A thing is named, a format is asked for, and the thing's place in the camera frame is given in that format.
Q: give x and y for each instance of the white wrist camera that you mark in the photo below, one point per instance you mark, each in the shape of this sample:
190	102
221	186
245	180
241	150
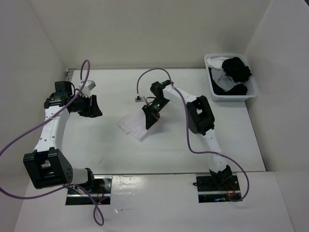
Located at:
140	99
86	91

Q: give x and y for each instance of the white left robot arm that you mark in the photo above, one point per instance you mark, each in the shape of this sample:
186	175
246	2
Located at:
46	165

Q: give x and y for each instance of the white tank top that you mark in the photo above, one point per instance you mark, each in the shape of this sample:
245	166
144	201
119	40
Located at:
134	124

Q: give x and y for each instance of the white plastic laundry basket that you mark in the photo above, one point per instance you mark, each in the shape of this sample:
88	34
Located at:
250	84

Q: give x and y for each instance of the white garment in basket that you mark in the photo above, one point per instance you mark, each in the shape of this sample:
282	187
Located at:
216	63

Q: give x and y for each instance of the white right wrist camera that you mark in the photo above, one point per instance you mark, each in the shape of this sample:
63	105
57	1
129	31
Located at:
140	99

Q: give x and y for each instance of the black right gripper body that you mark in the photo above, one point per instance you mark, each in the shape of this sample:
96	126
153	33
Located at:
158	104

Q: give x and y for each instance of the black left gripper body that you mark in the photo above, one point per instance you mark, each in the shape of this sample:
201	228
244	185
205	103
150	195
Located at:
82	106

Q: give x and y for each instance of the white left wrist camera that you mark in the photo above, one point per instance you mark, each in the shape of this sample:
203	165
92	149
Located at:
86	91

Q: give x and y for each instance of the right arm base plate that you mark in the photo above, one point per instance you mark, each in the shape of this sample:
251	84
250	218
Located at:
209	193

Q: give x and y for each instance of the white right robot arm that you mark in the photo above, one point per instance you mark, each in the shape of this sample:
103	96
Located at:
200	120

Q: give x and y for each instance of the black garment in basket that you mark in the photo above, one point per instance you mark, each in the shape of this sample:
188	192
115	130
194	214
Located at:
230	81

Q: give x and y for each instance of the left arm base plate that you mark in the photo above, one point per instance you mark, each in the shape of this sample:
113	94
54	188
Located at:
100	192

